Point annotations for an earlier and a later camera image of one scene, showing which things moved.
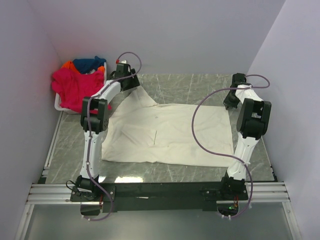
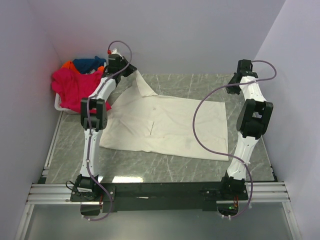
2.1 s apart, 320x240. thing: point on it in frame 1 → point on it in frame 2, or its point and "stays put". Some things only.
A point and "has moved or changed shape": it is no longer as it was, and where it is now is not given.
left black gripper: [135, 83] → [131, 69]
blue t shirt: [85, 65] stays put
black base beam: [133, 197] stays put
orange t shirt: [70, 65] stays put
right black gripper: [227, 104] → [231, 90]
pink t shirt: [72, 86] stays put
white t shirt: [137, 128] has moved or changed shape
